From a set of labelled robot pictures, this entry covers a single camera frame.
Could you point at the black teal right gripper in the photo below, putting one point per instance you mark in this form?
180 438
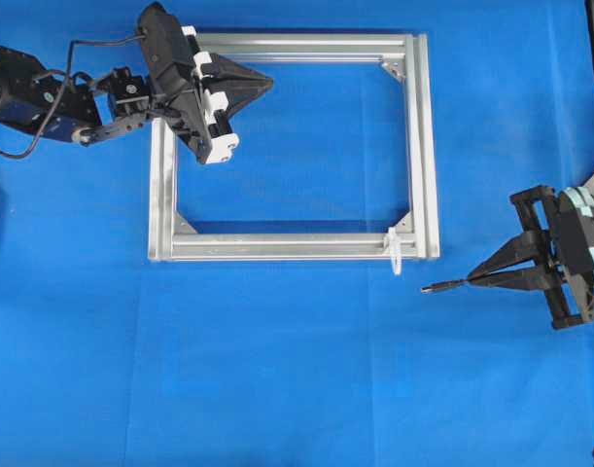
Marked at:
559 260

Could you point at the aluminium extrusion frame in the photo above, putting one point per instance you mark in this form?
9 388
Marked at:
405 57

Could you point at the blue table cloth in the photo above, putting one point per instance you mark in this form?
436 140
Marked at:
109 359

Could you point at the white zip tie loop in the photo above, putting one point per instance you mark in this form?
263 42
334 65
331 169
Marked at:
392 247

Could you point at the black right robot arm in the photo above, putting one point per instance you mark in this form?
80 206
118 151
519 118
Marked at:
554 253

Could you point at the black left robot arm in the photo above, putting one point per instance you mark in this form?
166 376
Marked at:
73 107

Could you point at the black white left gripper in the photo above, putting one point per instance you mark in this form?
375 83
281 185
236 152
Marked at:
178 69

